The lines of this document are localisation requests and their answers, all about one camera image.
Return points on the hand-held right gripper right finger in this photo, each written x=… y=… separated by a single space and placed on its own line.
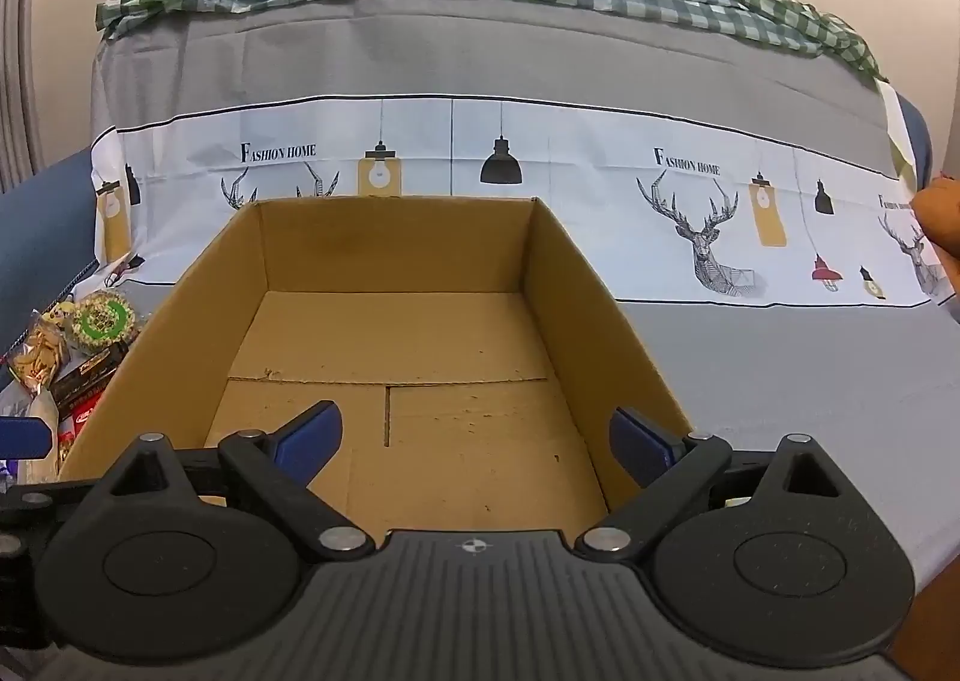
x=637 y=445

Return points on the red snack packet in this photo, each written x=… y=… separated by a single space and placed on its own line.
x=79 y=426

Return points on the green label puffed snack packet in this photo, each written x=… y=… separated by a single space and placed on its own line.
x=101 y=321

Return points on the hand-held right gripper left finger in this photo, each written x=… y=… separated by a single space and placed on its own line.
x=309 y=437

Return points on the yellow snack packet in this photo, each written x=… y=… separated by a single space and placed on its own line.
x=58 y=311

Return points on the black cracker packet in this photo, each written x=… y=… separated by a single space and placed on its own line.
x=86 y=377

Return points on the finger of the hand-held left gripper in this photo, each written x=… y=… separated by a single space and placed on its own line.
x=19 y=523
x=22 y=437

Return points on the grey deer print sofa cover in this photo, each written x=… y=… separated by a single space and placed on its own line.
x=525 y=51

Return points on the grey curtain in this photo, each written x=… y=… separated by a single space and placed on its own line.
x=15 y=88

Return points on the brown cardboard box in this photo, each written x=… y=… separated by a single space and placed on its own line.
x=390 y=336

